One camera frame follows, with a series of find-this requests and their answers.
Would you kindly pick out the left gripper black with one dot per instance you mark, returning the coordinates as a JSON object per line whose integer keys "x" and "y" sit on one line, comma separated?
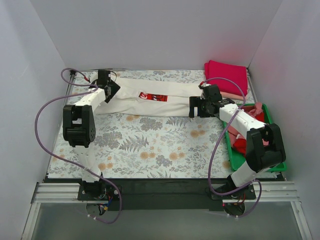
{"x": 111, "y": 89}

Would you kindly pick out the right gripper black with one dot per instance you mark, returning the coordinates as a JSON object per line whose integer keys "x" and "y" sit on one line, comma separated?
{"x": 200, "y": 107}

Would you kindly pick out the white Coca-Cola t-shirt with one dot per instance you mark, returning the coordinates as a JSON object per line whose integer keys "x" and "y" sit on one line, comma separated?
{"x": 150, "y": 98}

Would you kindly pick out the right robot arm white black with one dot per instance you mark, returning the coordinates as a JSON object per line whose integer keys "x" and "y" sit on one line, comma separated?
{"x": 244, "y": 176}

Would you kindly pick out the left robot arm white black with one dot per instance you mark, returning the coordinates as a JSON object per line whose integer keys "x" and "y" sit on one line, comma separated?
{"x": 79, "y": 130}

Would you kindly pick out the folded light pink t-shirt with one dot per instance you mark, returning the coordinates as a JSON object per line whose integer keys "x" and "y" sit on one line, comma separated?
{"x": 233, "y": 96}

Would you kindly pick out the folded magenta t-shirt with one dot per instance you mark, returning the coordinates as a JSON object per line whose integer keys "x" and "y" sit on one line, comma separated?
{"x": 216, "y": 73}

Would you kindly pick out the crumpled pink t-shirt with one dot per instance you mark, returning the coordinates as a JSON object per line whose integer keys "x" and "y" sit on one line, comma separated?
{"x": 254, "y": 111}

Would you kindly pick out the floral tablecloth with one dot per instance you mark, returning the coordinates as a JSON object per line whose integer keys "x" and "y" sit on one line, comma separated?
{"x": 134, "y": 146}

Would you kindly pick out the crumpled red t-shirt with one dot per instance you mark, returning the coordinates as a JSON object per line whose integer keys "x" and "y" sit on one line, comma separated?
{"x": 240, "y": 146}

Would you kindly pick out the green plastic tray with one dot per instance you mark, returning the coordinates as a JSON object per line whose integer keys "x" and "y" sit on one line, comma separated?
{"x": 264, "y": 144}

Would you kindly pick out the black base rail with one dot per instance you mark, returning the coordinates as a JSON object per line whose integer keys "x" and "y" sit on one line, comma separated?
{"x": 160, "y": 194}

